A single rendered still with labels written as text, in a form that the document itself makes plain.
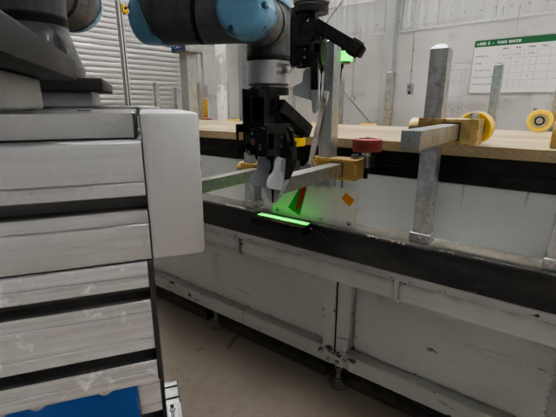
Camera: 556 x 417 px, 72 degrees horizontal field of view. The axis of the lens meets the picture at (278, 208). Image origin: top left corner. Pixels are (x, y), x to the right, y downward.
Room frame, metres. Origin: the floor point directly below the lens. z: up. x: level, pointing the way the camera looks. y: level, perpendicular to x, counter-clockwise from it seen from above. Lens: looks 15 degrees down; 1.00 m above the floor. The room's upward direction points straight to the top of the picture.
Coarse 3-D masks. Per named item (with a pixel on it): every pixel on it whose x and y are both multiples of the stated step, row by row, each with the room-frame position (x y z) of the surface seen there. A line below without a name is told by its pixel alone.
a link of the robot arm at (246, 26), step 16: (208, 0) 0.59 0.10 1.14; (224, 0) 0.56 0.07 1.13; (240, 0) 0.55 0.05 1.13; (256, 0) 0.55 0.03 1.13; (272, 0) 0.59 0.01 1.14; (208, 16) 0.58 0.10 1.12; (224, 16) 0.56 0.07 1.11; (240, 16) 0.55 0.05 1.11; (256, 16) 0.55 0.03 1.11; (272, 16) 0.58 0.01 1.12; (208, 32) 0.59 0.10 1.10; (224, 32) 0.59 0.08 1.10; (240, 32) 0.56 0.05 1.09; (256, 32) 0.56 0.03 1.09; (272, 32) 0.61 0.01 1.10
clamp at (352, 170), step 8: (320, 160) 0.95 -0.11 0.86; (328, 160) 0.93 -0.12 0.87; (336, 160) 0.92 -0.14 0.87; (344, 160) 0.91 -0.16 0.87; (352, 160) 0.90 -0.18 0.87; (360, 160) 0.91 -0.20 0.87; (344, 168) 0.91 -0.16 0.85; (352, 168) 0.89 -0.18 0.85; (360, 168) 0.91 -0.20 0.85; (344, 176) 0.90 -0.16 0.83; (352, 176) 0.89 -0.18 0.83; (360, 176) 0.91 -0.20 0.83
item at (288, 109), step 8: (280, 104) 0.70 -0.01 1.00; (288, 104) 0.71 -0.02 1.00; (280, 112) 0.70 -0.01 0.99; (288, 112) 0.71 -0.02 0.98; (296, 112) 0.73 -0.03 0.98; (288, 120) 0.72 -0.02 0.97; (296, 120) 0.73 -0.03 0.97; (304, 120) 0.75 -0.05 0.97; (296, 128) 0.75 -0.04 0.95; (304, 128) 0.75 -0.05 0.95; (296, 136) 0.77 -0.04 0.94; (304, 136) 0.77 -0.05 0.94
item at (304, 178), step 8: (368, 160) 1.03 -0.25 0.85; (312, 168) 0.84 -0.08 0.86; (320, 168) 0.84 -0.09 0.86; (328, 168) 0.86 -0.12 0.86; (336, 168) 0.89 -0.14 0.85; (368, 168) 1.05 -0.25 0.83; (296, 176) 0.75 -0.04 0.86; (304, 176) 0.78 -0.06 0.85; (312, 176) 0.80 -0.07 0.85; (320, 176) 0.83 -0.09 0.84; (328, 176) 0.86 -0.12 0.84; (336, 176) 0.89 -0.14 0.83; (288, 184) 0.73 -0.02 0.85; (296, 184) 0.75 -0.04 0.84; (304, 184) 0.78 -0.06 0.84; (312, 184) 0.80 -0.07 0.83
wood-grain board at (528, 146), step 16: (208, 128) 1.60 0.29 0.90; (224, 128) 1.60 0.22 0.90; (352, 128) 1.60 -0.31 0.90; (368, 128) 1.60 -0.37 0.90; (384, 128) 1.60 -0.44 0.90; (400, 128) 1.60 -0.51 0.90; (384, 144) 1.07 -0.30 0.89; (448, 144) 0.97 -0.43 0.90; (480, 144) 0.97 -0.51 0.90; (496, 144) 0.97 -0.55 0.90; (512, 144) 0.97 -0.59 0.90; (528, 144) 0.97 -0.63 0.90; (544, 144) 0.97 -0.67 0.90; (512, 160) 0.88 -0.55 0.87; (528, 160) 0.86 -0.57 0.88; (544, 160) 0.85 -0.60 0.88
